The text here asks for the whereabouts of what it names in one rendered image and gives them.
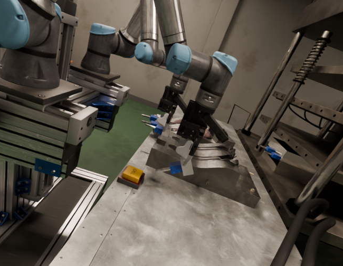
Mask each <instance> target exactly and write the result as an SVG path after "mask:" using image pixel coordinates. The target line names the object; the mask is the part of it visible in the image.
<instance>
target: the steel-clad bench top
mask: <svg viewBox="0 0 343 266"><path fill-rule="evenodd" d="M216 121H217V122H218V124H219V125H220V126H221V127H222V129H224V130H225V131H226V132H227V134H228V135H229V136H230V138H231V139H232V140H233V141H234V142H235V145H234V147H233V149H236V150H235V156H236V157H235V158H234V159H233V160H236V159H237V160H239V164H240V165H242V166H245V167H247V169H248V171H249V172H250V173H253V174H254V175H252V174H250V175H251V177H252V180H253V182H254V185H255V187H256V189H257V191H258V193H259V196H260V198H261V199H260V200H259V201H258V203H257V204H256V206H255V208H251V207H249V206H246V205H244V204H241V203H239V202H236V201H234V200H231V199H229V198H226V197H224V196H221V195H218V194H216V193H213V192H211V191H209V190H206V189H204V188H201V187H199V186H196V185H194V184H191V183H189V182H186V181H184V180H182V179H179V178H177V177H174V176H172V175H169V174H166V173H164V172H158V173H156V171H155V170H156V169H154V168H152V167H149V166H147V165H146V162H147V159H148V156H149V153H150V151H151V148H152V146H153V145H154V143H155V142H156V140H157V139H155V138H154V135H153V130H152V132H151V133H150V134H149V136H148V137H147V138H146V140H145V141H144V142H143V143H142V145H141V146H140V147H139V148H138V150H137V151H136V152H135V154H134V155H133V156H132V158H131V159H130V161H128V163H127V164H126V166H128V165H131V166H133V167H136V168H138V169H141V170H143V173H145V176H144V178H143V180H142V182H141V184H140V186H139V188H138V190H137V189H134V188H132V187H129V186H127V185H124V184H122V183H119V182H117V179H118V176H119V175H120V174H121V172H122V171H123V170H124V169H125V167H126V166H125V167H124V168H123V170H122V171H121V172H120V173H119V175H118V176H117V177H116V179H115V180H114V181H113V182H112V184H111V185H110V186H109V188H108V189H107V190H106V192H105V193H104V194H103V196H102V197H101V198H100V199H99V201H98V202H97V204H96V205H95V206H94V207H93V209H92V210H91V211H90V213H89V214H88V215H87V216H86V218H85V219H84V220H83V222H82V223H81V224H80V226H79V227H78V228H77V230H76V231H75V232H74V233H73V235H72V236H71V237H70V238H69V240H68V241H67V243H66V244H65V245H64V247H63V248H62V249H61V251H60V252H59V253H58V254H57V256H56V257H55V258H54V260H53V261H52V262H51V263H50V265H49V266H270V264H271V263H272V261H273V259H274V257H275V255H276V253H277V251H278V249H279V247H280V245H281V243H282V241H283V239H284V237H285V235H286V233H287V231H288V230H287V228H286V226H285V225H284V223H283V221H282V219H281V217H280V215H279V213H278V211H277V209H276V208H275V206H274V204H273V202H272V200H271V198H270V196H269V194H268V193H267V191H266V189H265V187H264V185H263V183H262V181H261V179H260V177H259V175H258V173H257V172H256V170H255V168H254V166H253V164H252V162H251V160H250V158H249V156H248V154H247V152H246V151H245V149H244V147H243V145H242V143H241V141H240V139H239V137H238V135H237V133H236V132H235V130H234V128H233V126H232V125H229V124H227V123H224V122H222V121H219V120H217V119H216ZM301 262H302V257H301V255H300V253H299V251H298V249H297V247H296V245H295V244H294V246H293V248H292V250H291V253H290V255H289V257H288V259H287V262H286V264H285V266H301Z"/></svg>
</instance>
